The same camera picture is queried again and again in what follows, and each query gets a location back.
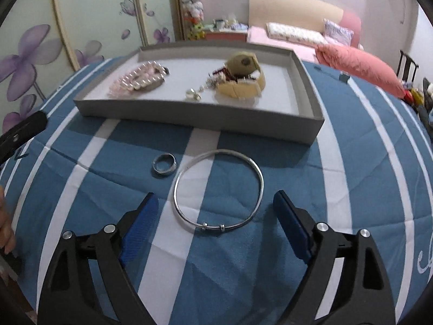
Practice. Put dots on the dark maroon bead strand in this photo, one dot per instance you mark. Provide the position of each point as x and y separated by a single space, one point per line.
221 72

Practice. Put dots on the thin silver bangle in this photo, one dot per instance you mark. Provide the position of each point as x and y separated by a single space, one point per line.
213 225

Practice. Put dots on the white patterned pillow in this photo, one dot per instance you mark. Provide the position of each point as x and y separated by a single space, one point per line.
291 33

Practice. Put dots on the cream and pink headboard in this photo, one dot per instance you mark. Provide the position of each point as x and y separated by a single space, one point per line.
287 6

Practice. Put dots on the grey cardboard box tray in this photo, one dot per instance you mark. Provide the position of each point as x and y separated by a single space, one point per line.
287 91

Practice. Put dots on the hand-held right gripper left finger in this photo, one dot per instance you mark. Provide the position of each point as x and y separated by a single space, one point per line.
142 223

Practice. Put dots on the red and yellow toy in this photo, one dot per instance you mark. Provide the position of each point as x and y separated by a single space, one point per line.
414 96

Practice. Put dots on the small pearl pendant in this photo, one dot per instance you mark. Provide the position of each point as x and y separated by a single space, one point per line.
191 92

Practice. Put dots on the dark wooden chair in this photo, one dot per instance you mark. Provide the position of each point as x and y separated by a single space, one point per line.
407 66

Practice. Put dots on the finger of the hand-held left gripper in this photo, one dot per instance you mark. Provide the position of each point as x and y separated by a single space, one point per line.
23 132

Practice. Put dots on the blue white striped bedspread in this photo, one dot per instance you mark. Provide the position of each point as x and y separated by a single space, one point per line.
355 176

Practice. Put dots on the pink nightstand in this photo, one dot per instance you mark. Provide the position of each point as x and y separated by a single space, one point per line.
226 36

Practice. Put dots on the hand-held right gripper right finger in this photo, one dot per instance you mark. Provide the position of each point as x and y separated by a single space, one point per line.
291 223

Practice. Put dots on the pink pillow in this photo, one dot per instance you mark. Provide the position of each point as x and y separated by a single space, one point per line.
358 66

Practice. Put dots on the dark clothing pile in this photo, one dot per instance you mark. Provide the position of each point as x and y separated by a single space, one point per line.
424 108

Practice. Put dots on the pink bed sheet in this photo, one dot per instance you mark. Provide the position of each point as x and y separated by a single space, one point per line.
264 42

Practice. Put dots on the stack of plush toys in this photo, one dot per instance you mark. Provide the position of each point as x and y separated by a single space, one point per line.
192 6

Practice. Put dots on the flower print sliding wardrobe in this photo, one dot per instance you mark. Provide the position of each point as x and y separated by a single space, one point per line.
94 13

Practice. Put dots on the white mug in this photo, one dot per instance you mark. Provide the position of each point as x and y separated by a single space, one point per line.
219 24

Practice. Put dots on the small floral pillow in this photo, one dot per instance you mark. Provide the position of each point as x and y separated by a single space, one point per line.
338 32

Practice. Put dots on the person's left hand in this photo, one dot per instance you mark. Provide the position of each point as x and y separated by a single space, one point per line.
6 223

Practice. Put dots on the cream wrist watch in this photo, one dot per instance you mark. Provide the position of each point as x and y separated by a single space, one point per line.
243 91

